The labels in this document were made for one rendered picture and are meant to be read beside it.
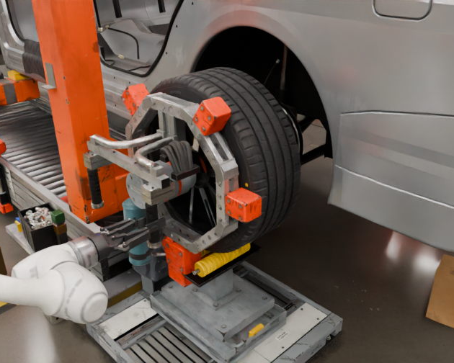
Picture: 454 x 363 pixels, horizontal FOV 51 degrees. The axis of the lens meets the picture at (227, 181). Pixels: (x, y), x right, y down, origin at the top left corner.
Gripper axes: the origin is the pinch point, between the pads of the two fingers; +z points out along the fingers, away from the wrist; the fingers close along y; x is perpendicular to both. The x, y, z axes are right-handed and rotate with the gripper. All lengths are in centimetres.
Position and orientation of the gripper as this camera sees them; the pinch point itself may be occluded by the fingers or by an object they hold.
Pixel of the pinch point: (151, 222)
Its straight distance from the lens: 146.3
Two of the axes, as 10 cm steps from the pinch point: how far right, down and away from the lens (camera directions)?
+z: 7.2, -3.1, 6.2
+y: 6.9, 3.2, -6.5
